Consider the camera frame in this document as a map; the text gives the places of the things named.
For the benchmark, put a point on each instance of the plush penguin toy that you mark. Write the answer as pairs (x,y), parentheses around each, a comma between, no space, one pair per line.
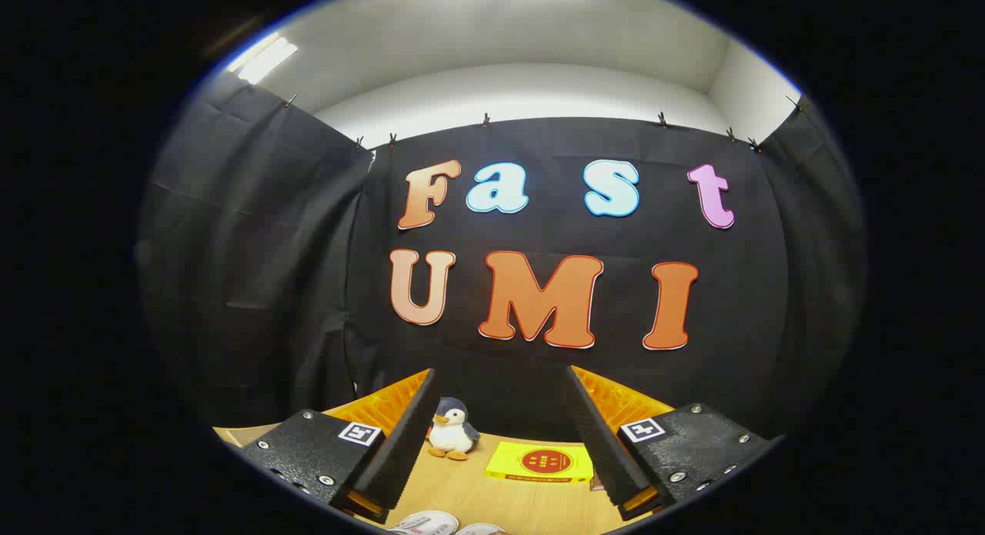
(452,435)

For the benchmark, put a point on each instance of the yellow book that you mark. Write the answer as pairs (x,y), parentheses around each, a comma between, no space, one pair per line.
(508,466)

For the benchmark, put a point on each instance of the ceiling light panel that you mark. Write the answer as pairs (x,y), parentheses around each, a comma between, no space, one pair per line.
(262,58)

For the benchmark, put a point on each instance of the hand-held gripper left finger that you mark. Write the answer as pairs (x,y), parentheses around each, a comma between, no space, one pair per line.
(404,450)

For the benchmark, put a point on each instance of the white canvas shoe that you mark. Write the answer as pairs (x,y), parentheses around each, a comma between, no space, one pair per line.
(481,529)
(427,523)

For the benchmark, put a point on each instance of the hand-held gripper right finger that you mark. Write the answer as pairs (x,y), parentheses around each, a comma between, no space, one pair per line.
(604,450)

